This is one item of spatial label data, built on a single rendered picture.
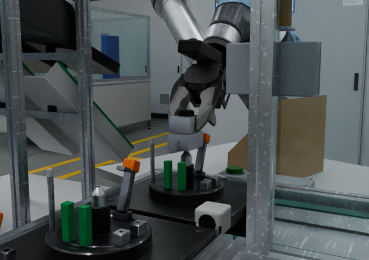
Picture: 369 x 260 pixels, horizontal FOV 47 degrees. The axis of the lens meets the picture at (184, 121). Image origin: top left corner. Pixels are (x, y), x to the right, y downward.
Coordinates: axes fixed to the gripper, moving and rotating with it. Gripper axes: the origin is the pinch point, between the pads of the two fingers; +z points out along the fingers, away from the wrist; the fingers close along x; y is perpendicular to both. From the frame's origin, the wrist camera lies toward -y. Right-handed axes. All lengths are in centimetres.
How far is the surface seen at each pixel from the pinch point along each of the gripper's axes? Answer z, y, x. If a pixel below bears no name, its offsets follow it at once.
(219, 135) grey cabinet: -166, 263, 119
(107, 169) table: -11, 48, 51
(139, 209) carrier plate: 17.5, 1.3, 2.7
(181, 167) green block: 8.3, 1.8, -1.7
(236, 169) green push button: -4.7, 24.5, -2.4
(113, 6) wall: -627, 464, 582
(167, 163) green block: 8.1, 1.6, 1.2
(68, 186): 3, 33, 48
